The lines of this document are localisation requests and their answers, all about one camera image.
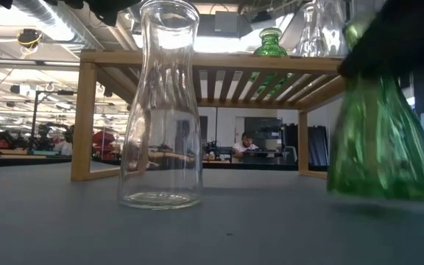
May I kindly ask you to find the black ceiling cable reel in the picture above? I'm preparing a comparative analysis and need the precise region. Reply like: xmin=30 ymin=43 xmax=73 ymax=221
xmin=16 ymin=28 xmax=44 ymax=49

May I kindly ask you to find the conical green glass vase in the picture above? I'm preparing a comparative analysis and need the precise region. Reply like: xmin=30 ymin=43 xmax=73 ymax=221
xmin=326 ymin=22 xmax=424 ymax=203

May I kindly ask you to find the grey ceiling vent box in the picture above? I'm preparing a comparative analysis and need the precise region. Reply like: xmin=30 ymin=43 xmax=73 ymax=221
xmin=214 ymin=10 xmax=241 ymax=38

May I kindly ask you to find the ribbed round air duct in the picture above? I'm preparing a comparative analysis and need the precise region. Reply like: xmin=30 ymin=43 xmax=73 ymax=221
xmin=11 ymin=0 xmax=105 ymax=51

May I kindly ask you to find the dark wall tool panel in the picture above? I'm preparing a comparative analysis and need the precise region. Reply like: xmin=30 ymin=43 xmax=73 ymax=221
xmin=244 ymin=116 xmax=283 ymax=141

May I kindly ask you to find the dark curtain panel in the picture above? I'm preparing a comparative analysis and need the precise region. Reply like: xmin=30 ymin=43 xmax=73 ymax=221
xmin=282 ymin=123 xmax=330 ymax=167

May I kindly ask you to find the clear swirl glass vase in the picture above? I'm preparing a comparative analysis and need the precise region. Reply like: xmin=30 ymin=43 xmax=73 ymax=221
xmin=295 ymin=0 xmax=348 ymax=58

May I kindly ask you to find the tall clear glass carafe vase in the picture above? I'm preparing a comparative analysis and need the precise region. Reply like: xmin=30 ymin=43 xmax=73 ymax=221
xmin=117 ymin=0 xmax=204 ymax=211

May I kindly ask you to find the wooden slatted shelf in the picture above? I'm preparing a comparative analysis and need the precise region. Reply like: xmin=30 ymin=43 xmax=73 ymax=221
xmin=71 ymin=49 xmax=347 ymax=182

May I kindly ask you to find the person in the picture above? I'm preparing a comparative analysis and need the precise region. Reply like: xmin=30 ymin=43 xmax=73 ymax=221
xmin=231 ymin=131 xmax=260 ymax=160

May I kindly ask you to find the black metal stand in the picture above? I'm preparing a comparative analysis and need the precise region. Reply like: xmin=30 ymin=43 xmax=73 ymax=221
xmin=29 ymin=89 xmax=76 ymax=155

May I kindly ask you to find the red cabinet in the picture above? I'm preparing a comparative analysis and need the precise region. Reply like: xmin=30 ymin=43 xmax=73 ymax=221
xmin=92 ymin=130 xmax=116 ymax=160

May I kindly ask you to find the squat green ribbed glass vase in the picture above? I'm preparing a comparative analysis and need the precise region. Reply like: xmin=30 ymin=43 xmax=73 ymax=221
xmin=250 ymin=27 xmax=294 ymax=97

